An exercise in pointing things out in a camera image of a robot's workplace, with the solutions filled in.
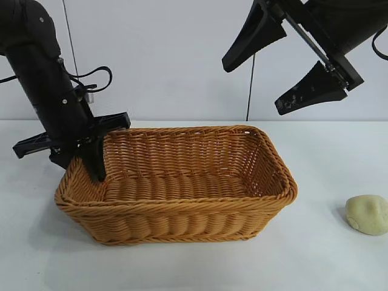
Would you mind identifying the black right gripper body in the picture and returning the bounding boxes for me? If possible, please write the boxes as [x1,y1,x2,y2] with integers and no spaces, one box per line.
[268,0,388,92]

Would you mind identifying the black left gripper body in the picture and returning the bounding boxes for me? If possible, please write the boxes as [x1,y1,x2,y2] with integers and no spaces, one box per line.
[12,87,131,159]

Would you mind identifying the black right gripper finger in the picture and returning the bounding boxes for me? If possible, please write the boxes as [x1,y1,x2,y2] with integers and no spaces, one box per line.
[274,60,348,116]
[221,0,287,73]

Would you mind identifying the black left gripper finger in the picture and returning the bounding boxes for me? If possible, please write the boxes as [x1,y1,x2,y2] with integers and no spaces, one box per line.
[79,134,107,183]
[49,144,82,170]

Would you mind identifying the woven tan wicker basket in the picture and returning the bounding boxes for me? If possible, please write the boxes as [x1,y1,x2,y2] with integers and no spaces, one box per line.
[54,124,299,246]

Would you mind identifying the pale yellow egg yolk pastry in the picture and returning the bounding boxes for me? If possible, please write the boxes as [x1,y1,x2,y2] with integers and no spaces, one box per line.
[344,194,388,236]

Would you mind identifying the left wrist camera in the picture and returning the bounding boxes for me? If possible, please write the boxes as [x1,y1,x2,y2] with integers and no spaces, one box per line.
[72,84,98,105]

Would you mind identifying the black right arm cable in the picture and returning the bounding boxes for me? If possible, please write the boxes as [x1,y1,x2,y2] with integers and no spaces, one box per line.
[372,28,388,60]

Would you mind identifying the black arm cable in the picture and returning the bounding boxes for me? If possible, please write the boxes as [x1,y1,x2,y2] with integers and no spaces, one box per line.
[372,28,388,60]
[68,66,113,92]

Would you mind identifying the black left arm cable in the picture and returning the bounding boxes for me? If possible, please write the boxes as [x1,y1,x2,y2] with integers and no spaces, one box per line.
[68,66,113,92]

